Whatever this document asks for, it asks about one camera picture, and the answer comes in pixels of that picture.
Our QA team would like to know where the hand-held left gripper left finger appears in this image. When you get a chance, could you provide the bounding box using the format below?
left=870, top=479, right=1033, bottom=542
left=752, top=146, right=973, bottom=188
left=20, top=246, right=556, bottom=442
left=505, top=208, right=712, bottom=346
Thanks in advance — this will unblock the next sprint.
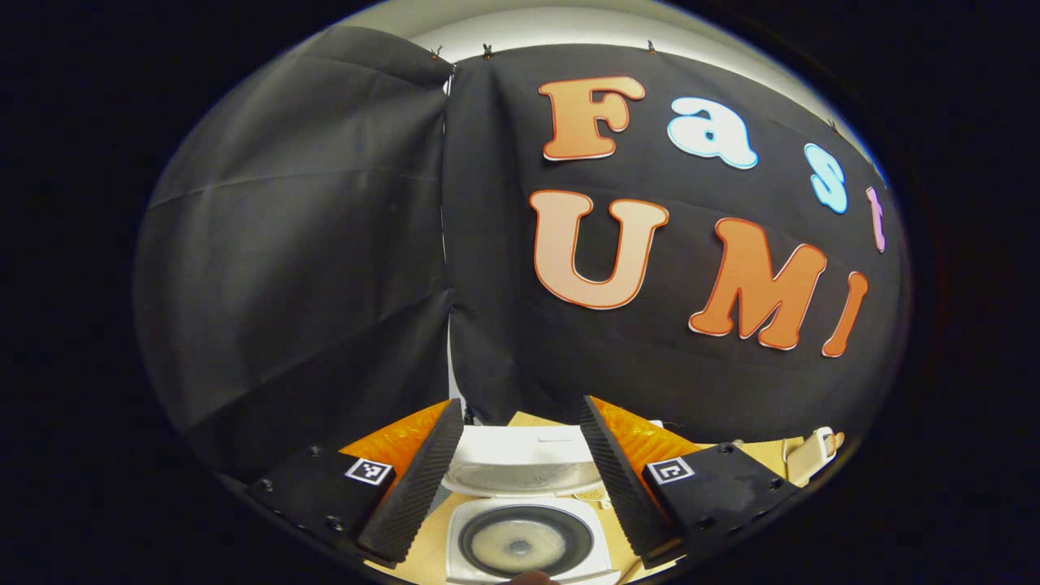
left=244, top=398, right=465, bottom=568

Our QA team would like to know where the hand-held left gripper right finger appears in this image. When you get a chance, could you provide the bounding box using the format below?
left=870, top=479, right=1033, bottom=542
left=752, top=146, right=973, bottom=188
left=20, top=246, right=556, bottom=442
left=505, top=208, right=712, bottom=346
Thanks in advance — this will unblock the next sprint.
left=579, top=395, right=802, bottom=570

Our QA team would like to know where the white rice cooker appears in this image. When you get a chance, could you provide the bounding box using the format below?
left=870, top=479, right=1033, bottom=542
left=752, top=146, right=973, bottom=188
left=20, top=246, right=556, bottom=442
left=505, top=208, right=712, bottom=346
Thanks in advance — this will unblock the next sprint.
left=441, top=420, right=663, bottom=585

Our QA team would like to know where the white toaster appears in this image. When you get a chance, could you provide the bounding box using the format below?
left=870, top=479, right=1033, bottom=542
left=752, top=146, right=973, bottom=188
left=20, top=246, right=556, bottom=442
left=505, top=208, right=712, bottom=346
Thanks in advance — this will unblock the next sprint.
left=782, top=427, right=846, bottom=489

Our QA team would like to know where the black backdrop cloth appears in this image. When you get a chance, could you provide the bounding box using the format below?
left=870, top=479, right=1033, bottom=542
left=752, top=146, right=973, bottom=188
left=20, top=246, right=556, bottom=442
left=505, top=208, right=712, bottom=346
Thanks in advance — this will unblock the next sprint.
left=134, top=24, right=912, bottom=480

